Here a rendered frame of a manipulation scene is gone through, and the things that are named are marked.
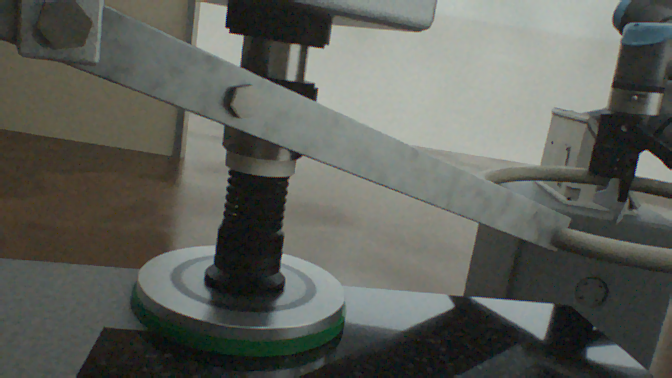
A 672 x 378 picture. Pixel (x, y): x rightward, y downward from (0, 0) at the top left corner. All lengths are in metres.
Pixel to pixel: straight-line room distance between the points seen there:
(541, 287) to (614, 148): 0.46
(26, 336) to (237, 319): 0.17
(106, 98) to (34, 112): 0.66
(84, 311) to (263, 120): 0.25
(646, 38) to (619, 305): 0.70
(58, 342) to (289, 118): 0.27
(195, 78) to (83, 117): 5.40
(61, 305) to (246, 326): 0.19
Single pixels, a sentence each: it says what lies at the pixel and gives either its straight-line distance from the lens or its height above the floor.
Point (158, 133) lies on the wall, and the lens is 5.68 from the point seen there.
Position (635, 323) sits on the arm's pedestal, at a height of 0.60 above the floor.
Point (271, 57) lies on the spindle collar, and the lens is 0.56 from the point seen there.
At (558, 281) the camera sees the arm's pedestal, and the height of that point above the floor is 0.67.
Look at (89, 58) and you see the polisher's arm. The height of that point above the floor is 1.09.
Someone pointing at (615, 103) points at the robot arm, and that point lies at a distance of 1.25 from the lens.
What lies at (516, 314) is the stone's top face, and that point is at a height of 0.85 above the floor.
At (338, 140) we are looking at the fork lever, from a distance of 0.57.
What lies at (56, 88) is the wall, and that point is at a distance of 5.96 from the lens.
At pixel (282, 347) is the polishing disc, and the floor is 0.86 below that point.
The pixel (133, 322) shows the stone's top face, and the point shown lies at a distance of 0.60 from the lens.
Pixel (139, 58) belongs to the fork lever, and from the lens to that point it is 0.49.
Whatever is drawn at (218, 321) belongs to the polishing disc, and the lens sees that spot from 0.55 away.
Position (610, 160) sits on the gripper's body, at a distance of 1.26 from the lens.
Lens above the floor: 1.12
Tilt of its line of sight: 13 degrees down
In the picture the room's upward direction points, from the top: 9 degrees clockwise
